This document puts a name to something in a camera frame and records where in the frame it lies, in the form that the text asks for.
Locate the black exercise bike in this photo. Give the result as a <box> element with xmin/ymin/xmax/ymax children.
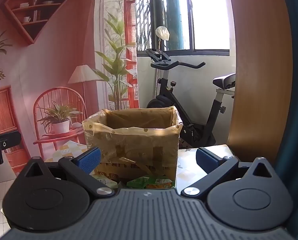
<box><xmin>146</xmin><ymin>49</ymin><xmax>236</xmax><ymax>148</ymax></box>

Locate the brown cardboard box with liner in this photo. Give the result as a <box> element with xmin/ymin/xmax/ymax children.
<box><xmin>82</xmin><ymin>106</ymin><xmax>182</xmax><ymax>181</ymax></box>

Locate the floral checkered tablecloth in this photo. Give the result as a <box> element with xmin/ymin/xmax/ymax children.
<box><xmin>44</xmin><ymin>140</ymin><xmax>235</xmax><ymax>190</ymax></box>

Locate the green snack bag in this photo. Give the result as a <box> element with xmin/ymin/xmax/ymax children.
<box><xmin>127</xmin><ymin>176</ymin><xmax>175</xmax><ymax>189</ymax></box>

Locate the pale green snack packet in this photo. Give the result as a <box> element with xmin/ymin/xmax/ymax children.
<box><xmin>90</xmin><ymin>174</ymin><xmax>118</xmax><ymax>189</ymax></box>

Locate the pink room-print wall backdrop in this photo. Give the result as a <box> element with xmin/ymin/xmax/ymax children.
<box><xmin>0</xmin><ymin>0</ymin><xmax>139</xmax><ymax>182</ymax></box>

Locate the wooden headboard panel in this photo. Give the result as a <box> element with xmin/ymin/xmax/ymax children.
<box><xmin>228</xmin><ymin>0</ymin><xmax>293</xmax><ymax>163</ymax></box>

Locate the white cloth on pole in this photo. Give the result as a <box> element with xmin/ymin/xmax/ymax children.
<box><xmin>155</xmin><ymin>26</ymin><xmax>170</xmax><ymax>41</ymax></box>

